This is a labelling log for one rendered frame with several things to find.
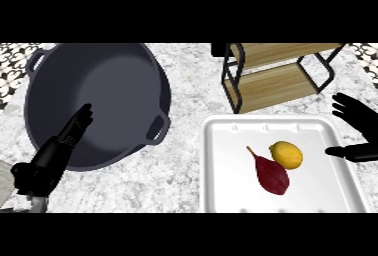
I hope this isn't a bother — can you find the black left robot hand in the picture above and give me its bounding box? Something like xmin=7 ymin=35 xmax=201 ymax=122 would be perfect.
xmin=10 ymin=102 xmax=94 ymax=198

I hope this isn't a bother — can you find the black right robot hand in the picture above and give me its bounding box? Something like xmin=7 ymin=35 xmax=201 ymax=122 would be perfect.
xmin=323 ymin=92 xmax=378 ymax=164

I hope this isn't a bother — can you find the yellow lemon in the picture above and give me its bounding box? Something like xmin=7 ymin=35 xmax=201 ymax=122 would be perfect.
xmin=267 ymin=140 xmax=305 ymax=171

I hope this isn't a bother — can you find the white tray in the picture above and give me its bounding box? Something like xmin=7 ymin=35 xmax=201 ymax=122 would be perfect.
xmin=198 ymin=114 xmax=369 ymax=214

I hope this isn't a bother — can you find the large dark grey pan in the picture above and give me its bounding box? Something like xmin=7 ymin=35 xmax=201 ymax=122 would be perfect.
xmin=22 ymin=43 xmax=172 ymax=172

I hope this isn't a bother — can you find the dark red sweet potato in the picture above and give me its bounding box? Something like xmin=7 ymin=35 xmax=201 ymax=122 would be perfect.
xmin=245 ymin=145 xmax=291 ymax=196

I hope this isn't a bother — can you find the wooden tiered shelf black frame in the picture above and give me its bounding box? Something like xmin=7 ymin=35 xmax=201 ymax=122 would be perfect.
xmin=211 ymin=43 xmax=348 ymax=115

